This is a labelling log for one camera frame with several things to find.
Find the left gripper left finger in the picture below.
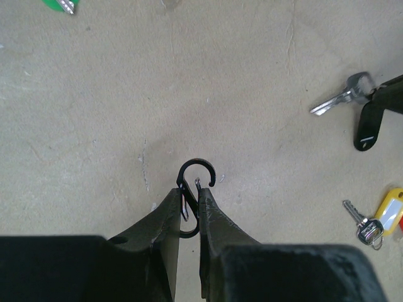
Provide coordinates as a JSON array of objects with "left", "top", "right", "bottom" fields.
[{"left": 1, "top": 189, "right": 181, "bottom": 301}]

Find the black S carabiner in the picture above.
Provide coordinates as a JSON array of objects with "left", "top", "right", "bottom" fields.
[{"left": 176, "top": 158, "right": 217, "bottom": 239}]

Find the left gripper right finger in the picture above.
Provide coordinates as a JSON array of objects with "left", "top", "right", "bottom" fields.
[{"left": 198, "top": 188, "right": 387, "bottom": 301}]

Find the key with black tag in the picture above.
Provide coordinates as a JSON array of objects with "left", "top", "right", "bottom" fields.
[{"left": 310, "top": 72, "right": 383, "bottom": 152}]

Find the key with yellow tag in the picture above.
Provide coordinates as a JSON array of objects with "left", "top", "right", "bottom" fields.
[{"left": 342, "top": 187, "right": 402, "bottom": 250}]

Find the key with green tag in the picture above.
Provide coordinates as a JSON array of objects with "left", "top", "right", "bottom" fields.
[{"left": 42, "top": 0, "right": 79, "bottom": 15}]

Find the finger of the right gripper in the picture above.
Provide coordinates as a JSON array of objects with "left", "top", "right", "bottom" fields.
[{"left": 370, "top": 75, "right": 403, "bottom": 114}]

